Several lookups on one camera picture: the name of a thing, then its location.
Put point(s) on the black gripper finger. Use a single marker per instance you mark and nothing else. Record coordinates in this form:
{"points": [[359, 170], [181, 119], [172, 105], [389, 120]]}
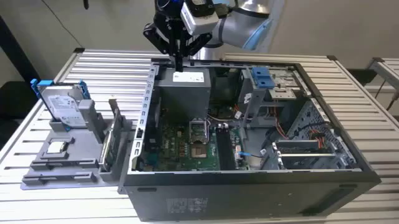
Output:
{"points": [[198, 44], [154, 37]]}

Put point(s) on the black chair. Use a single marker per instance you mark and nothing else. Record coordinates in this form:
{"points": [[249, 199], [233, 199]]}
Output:
{"points": [[14, 100]]}

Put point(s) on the green motherboard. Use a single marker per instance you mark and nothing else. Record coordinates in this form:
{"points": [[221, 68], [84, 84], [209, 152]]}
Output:
{"points": [[205, 161]]}

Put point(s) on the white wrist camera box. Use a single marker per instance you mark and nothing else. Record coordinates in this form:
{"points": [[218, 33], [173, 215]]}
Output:
{"points": [[198, 21]]}

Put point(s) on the grey parts rack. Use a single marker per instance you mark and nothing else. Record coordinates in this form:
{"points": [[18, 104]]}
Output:
{"points": [[80, 140]]}

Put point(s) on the black table corner cap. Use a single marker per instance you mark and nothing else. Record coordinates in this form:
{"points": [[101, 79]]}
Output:
{"points": [[78, 50], [332, 58]]}

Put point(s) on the grey power supply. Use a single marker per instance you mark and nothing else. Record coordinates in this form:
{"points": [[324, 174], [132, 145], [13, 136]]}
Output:
{"points": [[182, 98]]}

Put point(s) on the green graphics card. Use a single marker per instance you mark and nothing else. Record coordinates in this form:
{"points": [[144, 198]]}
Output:
{"points": [[112, 144]]}

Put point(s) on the CPU socket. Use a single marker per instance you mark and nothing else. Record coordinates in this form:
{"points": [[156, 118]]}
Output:
{"points": [[198, 151]]}

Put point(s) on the grey disk bay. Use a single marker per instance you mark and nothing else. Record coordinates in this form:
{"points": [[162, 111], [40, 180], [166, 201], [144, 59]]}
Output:
{"points": [[305, 154]]}

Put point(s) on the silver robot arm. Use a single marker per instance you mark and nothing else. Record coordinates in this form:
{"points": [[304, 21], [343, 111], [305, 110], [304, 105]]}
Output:
{"points": [[242, 23]]}

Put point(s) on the silver CPU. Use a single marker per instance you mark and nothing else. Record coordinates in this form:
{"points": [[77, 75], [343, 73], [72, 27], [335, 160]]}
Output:
{"points": [[56, 147]]}

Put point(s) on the black hanging antenna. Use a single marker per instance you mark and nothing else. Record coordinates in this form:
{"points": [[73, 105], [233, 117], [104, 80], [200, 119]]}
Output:
{"points": [[85, 4]]}

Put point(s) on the black box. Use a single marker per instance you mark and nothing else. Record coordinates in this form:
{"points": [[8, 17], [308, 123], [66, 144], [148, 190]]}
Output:
{"points": [[361, 75]]}

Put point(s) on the hard disk in blue carrier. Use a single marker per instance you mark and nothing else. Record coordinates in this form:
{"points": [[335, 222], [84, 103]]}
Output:
{"points": [[60, 105]]}

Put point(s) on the metal slat side table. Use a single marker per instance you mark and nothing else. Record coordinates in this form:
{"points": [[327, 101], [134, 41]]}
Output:
{"points": [[385, 70]]}

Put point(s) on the black PC case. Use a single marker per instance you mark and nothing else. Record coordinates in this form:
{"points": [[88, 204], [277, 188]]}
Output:
{"points": [[217, 198]]}

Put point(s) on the RAM stick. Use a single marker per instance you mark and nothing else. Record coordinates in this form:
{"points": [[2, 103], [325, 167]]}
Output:
{"points": [[60, 177]]}

